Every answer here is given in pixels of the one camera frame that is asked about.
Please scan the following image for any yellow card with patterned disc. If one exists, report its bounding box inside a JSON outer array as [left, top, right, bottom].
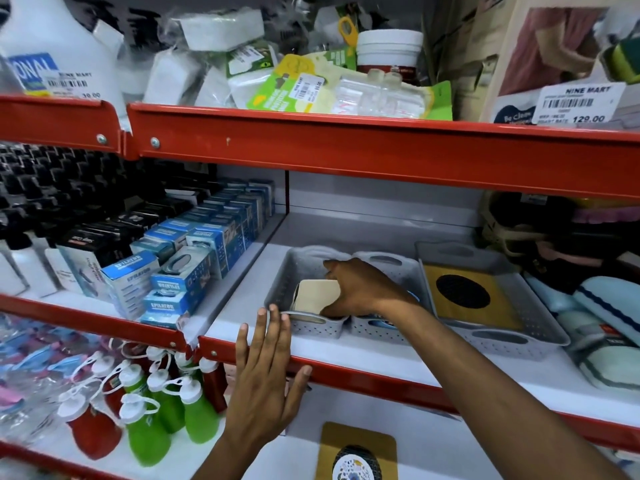
[[314, 421, 399, 480]]

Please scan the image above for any beige card packet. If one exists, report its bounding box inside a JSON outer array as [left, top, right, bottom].
[[291, 279, 342, 315]]

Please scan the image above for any small white price sticker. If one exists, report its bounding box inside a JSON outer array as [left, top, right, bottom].
[[42, 70, 104, 100]]

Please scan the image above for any pile of pale blue towels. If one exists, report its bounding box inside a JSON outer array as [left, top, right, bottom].
[[521, 274, 640, 393]]

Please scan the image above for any white tub with red label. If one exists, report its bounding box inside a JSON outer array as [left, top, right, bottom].
[[355, 29, 425, 86]]

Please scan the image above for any yellow card with black disc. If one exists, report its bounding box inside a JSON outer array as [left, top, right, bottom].
[[423, 264, 524, 331]]

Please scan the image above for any large grey perforated tray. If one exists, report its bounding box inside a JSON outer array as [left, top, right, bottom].
[[414, 241, 571, 361]]

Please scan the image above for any person's left hand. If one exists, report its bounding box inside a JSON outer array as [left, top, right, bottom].
[[225, 304, 313, 441]]

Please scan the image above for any cardboard box with photo print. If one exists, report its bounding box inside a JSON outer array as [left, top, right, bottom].
[[480, 0, 640, 131]]

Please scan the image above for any red metal shelf rack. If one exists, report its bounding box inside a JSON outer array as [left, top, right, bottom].
[[0, 94, 640, 480]]

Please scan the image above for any pile of clear plastic packets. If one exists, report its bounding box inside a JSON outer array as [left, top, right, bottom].
[[0, 311, 108, 445]]

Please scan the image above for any stack of blue boxes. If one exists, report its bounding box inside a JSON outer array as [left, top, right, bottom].
[[100, 179, 277, 330]]

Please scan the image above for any person's left forearm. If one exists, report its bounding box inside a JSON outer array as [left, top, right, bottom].
[[192, 427, 277, 480]]

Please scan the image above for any row of black spray bottles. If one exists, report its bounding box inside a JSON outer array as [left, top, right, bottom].
[[0, 144, 213, 300]]

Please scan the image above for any large white plastic jug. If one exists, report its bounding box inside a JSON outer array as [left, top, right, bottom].
[[0, 0, 128, 114]]

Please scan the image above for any person's right forearm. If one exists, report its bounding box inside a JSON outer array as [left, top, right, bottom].
[[395, 297, 628, 480]]

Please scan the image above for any white price label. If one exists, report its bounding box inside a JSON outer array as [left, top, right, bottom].
[[532, 82, 627, 127]]

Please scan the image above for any person's right hand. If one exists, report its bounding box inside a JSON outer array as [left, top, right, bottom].
[[322, 258, 421, 320]]

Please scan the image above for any green packet with clear bottles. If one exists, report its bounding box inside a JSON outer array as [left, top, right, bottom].
[[246, 47, 454, 121]]

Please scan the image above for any pile of white sponge packets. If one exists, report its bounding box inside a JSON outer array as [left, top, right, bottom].
[[141, 9, 273, 110]]

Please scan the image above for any group of red green squeeze bottles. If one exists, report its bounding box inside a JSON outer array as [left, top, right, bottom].
[[56, 342, 230, 468]]

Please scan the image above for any small grey perforated basket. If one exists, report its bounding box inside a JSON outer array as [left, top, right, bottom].
[[349, 252, 431, 345], [264, 246, 352, 339]]

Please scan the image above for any yellow scissors handle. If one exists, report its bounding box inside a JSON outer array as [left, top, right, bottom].
[[338, 15, 360, 48]]

